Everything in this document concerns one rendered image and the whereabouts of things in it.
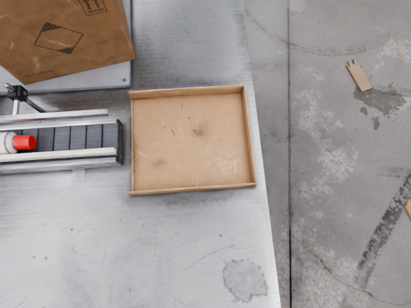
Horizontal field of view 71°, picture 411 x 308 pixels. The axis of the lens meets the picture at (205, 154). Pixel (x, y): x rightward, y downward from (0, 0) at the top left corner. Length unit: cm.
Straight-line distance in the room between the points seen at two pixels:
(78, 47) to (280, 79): 129
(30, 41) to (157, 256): 55
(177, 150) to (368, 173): 128
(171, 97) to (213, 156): 20
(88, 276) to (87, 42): 54
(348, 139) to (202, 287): 132
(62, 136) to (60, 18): 26
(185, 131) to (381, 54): 162
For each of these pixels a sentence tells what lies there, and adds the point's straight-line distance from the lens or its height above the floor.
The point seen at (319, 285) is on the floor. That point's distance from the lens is 166.
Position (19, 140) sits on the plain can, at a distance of 76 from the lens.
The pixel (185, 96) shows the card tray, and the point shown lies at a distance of 78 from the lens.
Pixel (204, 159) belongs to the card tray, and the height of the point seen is 83.
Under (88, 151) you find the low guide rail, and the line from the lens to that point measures 69.
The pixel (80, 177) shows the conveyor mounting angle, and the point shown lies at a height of 83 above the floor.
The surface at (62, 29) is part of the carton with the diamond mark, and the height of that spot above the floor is 101.
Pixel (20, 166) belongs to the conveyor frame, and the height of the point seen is 88.
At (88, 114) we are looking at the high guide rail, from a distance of 67.
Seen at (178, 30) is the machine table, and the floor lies 83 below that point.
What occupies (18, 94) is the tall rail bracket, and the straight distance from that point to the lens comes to 75.
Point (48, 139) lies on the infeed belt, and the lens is 78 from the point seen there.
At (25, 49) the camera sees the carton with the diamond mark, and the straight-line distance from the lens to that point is 79.
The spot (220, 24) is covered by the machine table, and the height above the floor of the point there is 83.
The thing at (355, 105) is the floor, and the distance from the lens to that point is 190.
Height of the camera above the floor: 153
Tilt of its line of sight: 75 degrees down
